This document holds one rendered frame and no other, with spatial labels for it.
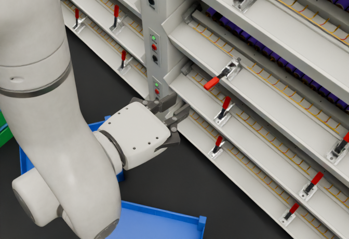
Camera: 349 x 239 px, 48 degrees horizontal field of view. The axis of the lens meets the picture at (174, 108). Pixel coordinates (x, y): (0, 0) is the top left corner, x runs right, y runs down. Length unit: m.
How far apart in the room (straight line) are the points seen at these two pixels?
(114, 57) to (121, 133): 0.74
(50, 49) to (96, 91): 1.06
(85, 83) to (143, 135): 0.83
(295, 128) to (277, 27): 0.22
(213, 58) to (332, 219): 0.44
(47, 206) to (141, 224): 0.62
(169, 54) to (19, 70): 0.63
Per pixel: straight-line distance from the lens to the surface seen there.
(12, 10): 0.34
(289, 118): 0.81
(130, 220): 1.21
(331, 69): 0.65
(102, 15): 1.26
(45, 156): 0.51
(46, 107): 0.44
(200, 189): 1.24
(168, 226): 1.19
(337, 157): 0.79
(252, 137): 0.99
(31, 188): 0.61
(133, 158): 0.66
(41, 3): 0.36
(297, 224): 1.14
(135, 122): 0.69
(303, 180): 0.97
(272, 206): 1.14
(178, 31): 0.92
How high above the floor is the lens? 1.15
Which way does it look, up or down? 57 degrees down
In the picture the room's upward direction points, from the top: straight up
